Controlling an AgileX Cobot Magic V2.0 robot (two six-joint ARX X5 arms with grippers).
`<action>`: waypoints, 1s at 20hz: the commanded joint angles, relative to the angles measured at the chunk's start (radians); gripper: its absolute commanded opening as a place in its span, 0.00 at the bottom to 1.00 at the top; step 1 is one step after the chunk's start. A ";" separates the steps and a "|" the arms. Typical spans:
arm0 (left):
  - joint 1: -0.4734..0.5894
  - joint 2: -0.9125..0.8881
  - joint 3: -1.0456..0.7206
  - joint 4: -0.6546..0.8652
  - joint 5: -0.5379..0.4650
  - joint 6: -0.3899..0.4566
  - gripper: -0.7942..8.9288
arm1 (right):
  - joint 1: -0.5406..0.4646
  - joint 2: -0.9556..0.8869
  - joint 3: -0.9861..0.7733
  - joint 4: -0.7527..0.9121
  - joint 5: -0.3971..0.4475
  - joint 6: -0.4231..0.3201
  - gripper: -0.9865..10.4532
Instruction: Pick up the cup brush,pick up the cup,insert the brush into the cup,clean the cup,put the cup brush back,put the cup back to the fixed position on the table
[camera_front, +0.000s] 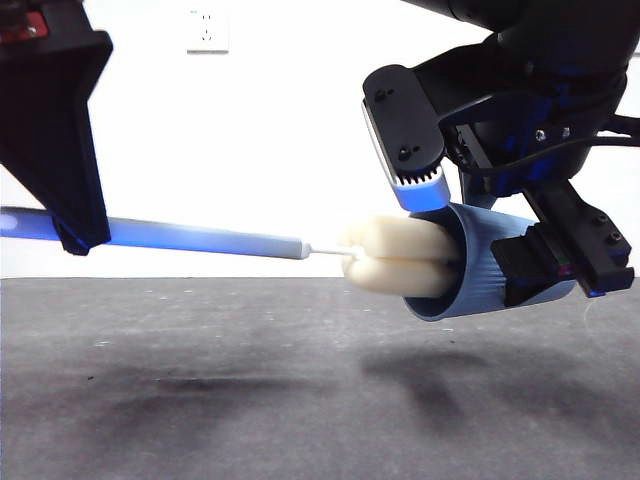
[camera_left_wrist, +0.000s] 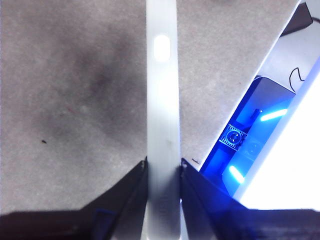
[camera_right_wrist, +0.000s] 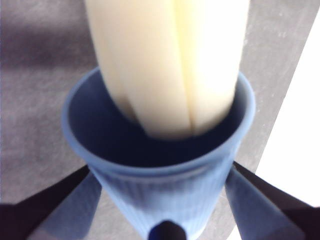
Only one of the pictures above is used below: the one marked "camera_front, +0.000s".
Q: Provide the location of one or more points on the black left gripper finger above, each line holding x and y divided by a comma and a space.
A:
55, 150

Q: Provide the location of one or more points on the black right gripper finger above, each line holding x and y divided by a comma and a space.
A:
477, 192
525, 265

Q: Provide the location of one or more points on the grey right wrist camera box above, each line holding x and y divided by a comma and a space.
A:
405, 115

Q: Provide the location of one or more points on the white wall socket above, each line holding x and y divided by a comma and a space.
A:
207, 32

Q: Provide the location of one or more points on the blue plastic cup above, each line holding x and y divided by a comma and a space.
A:
480, 280

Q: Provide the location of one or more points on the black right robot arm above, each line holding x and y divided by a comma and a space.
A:
560, 30

